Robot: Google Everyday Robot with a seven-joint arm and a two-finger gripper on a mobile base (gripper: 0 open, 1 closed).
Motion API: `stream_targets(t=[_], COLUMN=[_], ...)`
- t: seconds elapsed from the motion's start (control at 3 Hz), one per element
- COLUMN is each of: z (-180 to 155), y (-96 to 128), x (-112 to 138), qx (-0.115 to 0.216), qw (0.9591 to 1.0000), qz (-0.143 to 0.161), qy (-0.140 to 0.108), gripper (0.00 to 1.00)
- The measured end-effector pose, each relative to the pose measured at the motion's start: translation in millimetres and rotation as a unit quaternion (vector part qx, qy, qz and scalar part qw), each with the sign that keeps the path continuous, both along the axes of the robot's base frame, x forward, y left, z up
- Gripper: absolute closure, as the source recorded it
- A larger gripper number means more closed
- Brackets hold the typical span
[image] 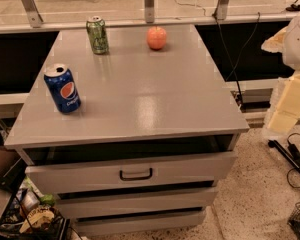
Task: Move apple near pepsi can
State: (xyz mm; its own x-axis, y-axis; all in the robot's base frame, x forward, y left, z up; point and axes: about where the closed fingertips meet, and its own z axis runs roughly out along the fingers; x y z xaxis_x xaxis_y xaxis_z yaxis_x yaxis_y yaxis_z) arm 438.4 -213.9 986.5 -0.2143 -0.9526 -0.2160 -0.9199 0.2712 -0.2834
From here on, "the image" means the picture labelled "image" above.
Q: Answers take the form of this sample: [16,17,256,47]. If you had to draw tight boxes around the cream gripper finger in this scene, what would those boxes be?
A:
[261,27,287,53]

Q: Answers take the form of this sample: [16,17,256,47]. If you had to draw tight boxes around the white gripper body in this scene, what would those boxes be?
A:
[262,71,300,140]

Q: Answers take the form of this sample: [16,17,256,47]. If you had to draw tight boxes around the red orange apple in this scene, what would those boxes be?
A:
[146,26,167,50]

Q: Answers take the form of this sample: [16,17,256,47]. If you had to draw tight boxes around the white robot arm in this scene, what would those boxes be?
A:
[261,11,300,140]

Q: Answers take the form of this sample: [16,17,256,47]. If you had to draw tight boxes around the green soda can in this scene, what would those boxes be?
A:
[86,16,109,54]

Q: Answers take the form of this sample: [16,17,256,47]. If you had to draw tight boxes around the blue pepsi can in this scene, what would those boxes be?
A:
[44,64,81,114]

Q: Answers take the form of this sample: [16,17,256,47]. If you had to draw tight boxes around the black sandal on floor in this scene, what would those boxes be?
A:
[286,0,300,12]

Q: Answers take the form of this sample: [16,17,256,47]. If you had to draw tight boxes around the grey drawer cabinet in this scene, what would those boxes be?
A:
[6,25,248,236]

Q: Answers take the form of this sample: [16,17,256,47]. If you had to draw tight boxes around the black bin with clutter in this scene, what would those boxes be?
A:
[0,177,68,240]

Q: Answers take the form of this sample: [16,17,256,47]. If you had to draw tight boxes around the brown round container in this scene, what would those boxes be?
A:
[0,129,20,176]

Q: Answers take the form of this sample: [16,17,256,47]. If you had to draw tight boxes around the black hanging cable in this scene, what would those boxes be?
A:
[215,11,261,110]

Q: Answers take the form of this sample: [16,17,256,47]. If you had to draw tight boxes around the black power adapter cable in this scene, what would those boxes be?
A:
[267,132,300,189]

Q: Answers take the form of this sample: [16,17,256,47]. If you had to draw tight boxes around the right metal rail bracket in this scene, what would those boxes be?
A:
[213,0,230,20]

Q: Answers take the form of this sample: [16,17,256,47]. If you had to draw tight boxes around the metal rail bracket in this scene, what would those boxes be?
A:
[213,0,230,20]
[144,0,155,23]
[21,0,43,28]

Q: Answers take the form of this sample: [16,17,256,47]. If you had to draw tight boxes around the middle metal rail bracket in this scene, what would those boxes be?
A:
[144,0,155,23]

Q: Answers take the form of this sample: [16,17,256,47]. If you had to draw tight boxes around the black top drawer handle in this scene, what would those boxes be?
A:
[119,168,153,181]

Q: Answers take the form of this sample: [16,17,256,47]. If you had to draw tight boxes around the left metal rail bracket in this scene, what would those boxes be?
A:
[21,0,43,28]

